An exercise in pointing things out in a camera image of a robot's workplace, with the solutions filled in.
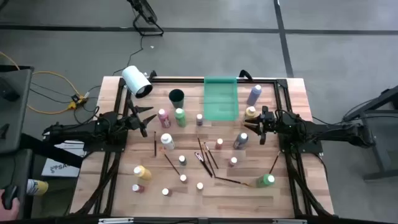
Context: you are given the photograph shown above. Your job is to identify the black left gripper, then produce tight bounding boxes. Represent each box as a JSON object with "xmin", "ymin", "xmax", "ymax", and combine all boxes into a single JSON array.
[{"xmin": 123, "ymin": 99, "xmax": 157, "ymax": 138}]

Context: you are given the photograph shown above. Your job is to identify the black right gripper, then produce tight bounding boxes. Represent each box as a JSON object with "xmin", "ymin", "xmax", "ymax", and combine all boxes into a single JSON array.
[{"xmin": 244, "ymin": 105, "xmax": 278, "ymax": 146}]

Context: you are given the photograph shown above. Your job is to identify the large yellow paint bottle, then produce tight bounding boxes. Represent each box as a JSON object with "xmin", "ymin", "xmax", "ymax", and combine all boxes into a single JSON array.
[
  {"xmin": 243, "ymin": 106, "xmax": 257, "ymax": 123},
  {"xmin": 133, "ymin": 165, "xmax": 153, "ymax": 181}
]

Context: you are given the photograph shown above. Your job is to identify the large pink paint bottle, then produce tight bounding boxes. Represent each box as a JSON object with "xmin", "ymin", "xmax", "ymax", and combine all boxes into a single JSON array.
[{"xmin": 157, "ymin": 108, "xmax": 172, "ymax": 129}]

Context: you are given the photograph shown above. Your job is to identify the large dark grey-blue paint bottle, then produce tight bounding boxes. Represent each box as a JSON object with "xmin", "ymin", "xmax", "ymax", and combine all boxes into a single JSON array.
[{"xmin": 233, "ymin": 132, "xmax": 249, "ymax": 150}]

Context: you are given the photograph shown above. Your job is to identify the large purple-blue paint bottle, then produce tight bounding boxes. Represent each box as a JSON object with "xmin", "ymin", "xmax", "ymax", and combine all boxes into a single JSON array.
[{"xmin": 246, "ymin": 84, "xmax": 262, "ymax": 106}]

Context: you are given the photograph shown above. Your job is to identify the large green paint bottle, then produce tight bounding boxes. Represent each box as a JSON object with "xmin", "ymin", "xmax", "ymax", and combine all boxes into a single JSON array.
[
  {"xmin": 256, "ymin": 174, "xmax": 276, "ymax": 189},
  {"xmin": 174, "ymin": 107, "xmax": 187, "ymax": 128}
]

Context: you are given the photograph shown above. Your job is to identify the large white paint bottle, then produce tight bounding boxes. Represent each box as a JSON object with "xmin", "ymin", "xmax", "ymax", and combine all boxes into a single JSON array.
[{"xmin": 160, "ymin": 133, "xmax": 176, "ymax": 151}]

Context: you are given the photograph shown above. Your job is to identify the dark green cup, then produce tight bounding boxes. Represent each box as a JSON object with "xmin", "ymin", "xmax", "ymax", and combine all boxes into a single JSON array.
[{"xmin": 169, "ymin": 88, "xmax": 185, "ymax": 109}]

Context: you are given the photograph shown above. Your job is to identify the thin black paintbrush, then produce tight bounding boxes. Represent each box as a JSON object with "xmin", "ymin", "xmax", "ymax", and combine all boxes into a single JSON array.
[
  {"xmin": 201, "ymin": 146, "xmax": 216, "ymax": 178},
  {"xmin": 269, "ymin": 151, "xmax": 281, "ymax": 175},
  {"xmin": 196, "ymin": 134, "xmax": 208, "ymax": 162}
]

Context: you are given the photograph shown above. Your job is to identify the black paintbrush orange bristles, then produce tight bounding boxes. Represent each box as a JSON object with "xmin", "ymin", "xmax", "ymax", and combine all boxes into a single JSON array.
[{"xmin": 159, "ymin": 147, "xmax": 181, "ymax": 176}]

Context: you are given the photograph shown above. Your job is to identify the black paintbrush orange tip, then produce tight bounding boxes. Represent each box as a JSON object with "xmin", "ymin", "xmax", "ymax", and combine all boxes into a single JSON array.
[{"xmin": 214, "ymin": 175, "xmax": 251, "ymax": 187}]

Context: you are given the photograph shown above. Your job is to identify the teal translucent plastic bin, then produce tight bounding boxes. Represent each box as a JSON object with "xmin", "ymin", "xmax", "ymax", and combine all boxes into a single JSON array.
[{"xmin": 203, "ymin": 76, "xmax": 239, "ymax": 121}]

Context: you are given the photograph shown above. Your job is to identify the black paintbrush gold ferrule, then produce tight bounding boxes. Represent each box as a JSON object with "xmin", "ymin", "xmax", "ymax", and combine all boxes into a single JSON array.
[{"xmin": 203, "ymin": 142, "xmax": 220, "ymax": 170}]

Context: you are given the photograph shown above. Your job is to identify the yellow black power plug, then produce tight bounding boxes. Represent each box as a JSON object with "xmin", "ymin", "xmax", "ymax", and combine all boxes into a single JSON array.
[{"xmin": 67, "ymin": 94, "xmax": 88, "ymax": 110}]

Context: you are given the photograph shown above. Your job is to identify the black diagonal beam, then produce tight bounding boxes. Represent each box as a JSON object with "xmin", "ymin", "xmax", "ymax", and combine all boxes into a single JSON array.
[{"xmin": 20, "ymin": 133, "xmax": 91, "ymax": 169}]

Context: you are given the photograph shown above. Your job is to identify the white paper sheet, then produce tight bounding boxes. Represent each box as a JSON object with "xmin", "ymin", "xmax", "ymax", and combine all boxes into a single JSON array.
[{"xmin": 41, "ymin": 140, "xmax": 87, "ymax": 178}]

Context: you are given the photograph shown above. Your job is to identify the black floor fan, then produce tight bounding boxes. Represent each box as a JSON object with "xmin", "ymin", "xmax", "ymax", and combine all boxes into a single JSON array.
[{"xmin": 126, "ymin": 0, "xmax": 165, "ymax": 37}]

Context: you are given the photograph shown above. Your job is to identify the grey desk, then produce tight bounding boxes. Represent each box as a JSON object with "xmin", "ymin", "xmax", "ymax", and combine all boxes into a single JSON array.
[{"xmin": 0, "ymin": 65, "xmax": 35, "ymax": 155}]

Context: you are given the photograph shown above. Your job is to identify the yellow white can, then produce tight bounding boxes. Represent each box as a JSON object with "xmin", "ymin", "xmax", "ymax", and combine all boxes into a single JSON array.
[{"xmin": 26, "ymin": 179, "xmax": 50, "ymax": 197}]

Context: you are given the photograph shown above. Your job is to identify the dark low desk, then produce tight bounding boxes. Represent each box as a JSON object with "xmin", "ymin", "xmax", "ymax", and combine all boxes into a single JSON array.
[{"xmin": 0, "ymin": 149, "xmax": 34, "ymax": 220}]

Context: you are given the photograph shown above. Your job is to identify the black device on desk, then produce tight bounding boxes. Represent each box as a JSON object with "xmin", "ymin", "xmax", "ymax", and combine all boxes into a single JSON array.
[{"xmin": 0, "ymin": 77, "xmax": 21, "ymax": 103}]

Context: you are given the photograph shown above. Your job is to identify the black computer mouse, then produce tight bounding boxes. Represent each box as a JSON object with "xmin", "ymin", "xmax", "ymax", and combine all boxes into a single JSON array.
[{"xmin": 1, "ymin": 184, "xmax": 19, "ymax": 210}]

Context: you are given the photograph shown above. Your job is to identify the person's hand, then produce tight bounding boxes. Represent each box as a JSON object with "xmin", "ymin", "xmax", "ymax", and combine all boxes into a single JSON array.
[{"xmin": 0, "ymin": 189, "xmax": 20, "ymax": 222}]

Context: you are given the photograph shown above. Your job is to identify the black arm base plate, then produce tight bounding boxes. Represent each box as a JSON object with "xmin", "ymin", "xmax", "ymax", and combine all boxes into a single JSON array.
[
  {"xmin": 83, "ymin": 141, "xmax": 128, "ymax": 153},
  {"xmin": 278, "ymin": 141, "xmax": 324, "ymax": 155}
]

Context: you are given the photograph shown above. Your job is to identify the black cable loop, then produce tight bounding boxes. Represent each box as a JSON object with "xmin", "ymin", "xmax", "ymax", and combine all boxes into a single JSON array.
[{"xmin": 238, "ymin": 69, "xmax": 254, "ymax": 82}]

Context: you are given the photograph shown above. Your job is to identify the black fan cable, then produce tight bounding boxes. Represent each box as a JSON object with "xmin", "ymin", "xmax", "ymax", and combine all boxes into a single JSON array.
[{"xmin": 112, "ymin": 34, "xmax": 144, "ymax": 77}]

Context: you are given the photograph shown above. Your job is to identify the silver metal bracket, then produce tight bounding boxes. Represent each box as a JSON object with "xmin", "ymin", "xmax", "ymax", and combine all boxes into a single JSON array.
[
  {"xmin": 98, "ymin": 217, "xmax": 134, "ymax": 224},
  {"xmin": 272, "ymin": 218, "xmax": 308, "ymax": 224}
]

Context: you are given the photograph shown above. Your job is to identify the yellow extension cable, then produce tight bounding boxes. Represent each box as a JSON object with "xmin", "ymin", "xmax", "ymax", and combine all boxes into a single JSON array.
[{"xmin": 0, "ymin": 51, "xmax": 82, "ymax": 115}]

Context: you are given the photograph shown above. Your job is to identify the black metal desk frame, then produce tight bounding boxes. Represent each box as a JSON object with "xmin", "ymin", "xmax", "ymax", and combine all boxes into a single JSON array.
[{"xmin": 341, "ymin": 85, "xmax": 398, "ymax": 182}]

